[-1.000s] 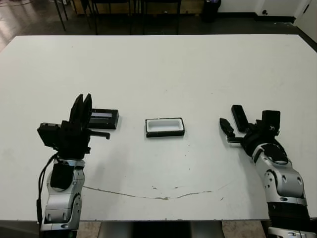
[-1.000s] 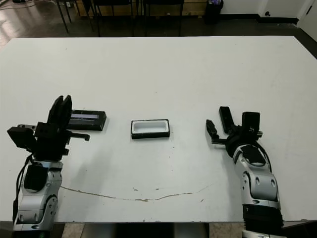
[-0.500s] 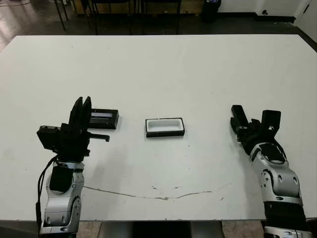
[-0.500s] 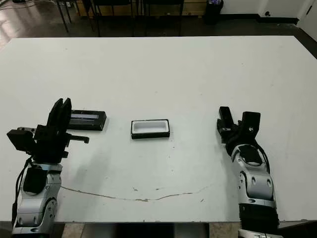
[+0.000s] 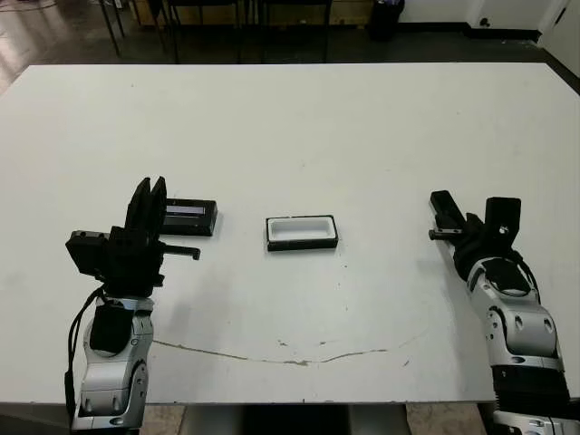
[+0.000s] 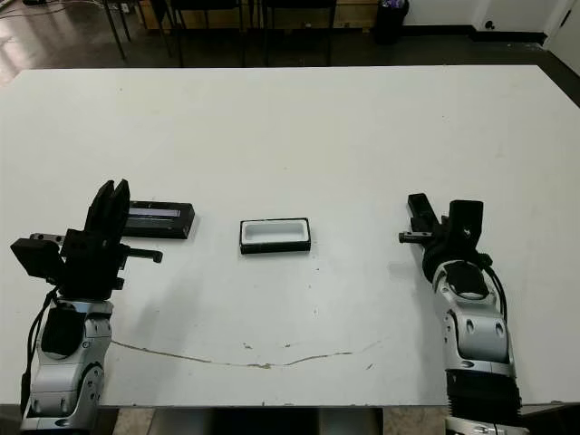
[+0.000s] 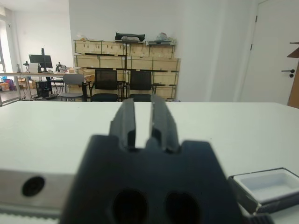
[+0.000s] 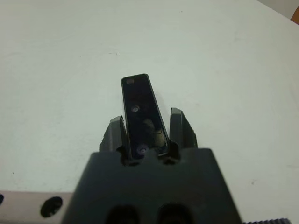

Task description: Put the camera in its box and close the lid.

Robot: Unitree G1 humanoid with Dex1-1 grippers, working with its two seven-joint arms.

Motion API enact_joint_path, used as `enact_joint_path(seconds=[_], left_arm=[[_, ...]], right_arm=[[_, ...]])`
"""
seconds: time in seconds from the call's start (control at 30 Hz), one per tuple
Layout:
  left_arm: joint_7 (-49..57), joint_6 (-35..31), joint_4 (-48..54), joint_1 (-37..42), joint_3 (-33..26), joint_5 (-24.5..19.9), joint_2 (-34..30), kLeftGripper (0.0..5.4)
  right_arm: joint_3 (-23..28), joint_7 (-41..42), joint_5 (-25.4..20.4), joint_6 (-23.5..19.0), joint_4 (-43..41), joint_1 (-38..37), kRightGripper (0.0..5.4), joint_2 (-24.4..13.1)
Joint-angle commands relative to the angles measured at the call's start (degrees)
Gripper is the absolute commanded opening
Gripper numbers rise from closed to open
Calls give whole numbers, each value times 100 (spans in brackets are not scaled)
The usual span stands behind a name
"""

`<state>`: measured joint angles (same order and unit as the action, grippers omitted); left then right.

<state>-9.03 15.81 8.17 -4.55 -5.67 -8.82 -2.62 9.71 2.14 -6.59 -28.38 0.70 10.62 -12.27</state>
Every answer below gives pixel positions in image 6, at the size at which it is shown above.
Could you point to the black wall baseboard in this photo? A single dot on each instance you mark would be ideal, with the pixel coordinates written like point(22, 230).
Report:
point(498, 37)

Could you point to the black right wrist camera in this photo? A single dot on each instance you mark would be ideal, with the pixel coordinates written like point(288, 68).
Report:
point(466, 222)

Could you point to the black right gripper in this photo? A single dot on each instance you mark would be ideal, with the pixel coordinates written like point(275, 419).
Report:
point(441, 249)

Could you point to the black trash bin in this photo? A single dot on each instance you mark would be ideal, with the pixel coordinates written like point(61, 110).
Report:
point(389, 22)

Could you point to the black box lid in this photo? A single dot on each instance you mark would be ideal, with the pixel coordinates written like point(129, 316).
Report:
point(172, 222)

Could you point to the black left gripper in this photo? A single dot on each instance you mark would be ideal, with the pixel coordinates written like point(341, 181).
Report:
point(90, 267)

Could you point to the white door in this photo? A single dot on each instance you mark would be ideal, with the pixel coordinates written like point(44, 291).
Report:
point(566, 36)

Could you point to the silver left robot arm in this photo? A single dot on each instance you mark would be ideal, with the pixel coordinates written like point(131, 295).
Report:
point(59, 376)

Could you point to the black metal table leg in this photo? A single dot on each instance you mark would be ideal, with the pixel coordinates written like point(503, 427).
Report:
point(115, 31)

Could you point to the dark grey robot body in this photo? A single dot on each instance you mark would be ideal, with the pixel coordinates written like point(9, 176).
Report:
point(263, 423)

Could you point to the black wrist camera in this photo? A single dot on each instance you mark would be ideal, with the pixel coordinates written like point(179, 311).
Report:
point(36, 260)
point(466, 222)

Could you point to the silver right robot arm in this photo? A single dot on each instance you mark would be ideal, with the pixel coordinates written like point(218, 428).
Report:
point(482, 340)

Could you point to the round black wall fixture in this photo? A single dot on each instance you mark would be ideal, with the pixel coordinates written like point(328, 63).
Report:
point(489, 25)

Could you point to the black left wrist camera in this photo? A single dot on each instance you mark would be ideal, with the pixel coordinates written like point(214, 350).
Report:
point(36, 260)

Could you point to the black box with white insert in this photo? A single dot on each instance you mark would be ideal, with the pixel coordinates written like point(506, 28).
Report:
point(272, 233)

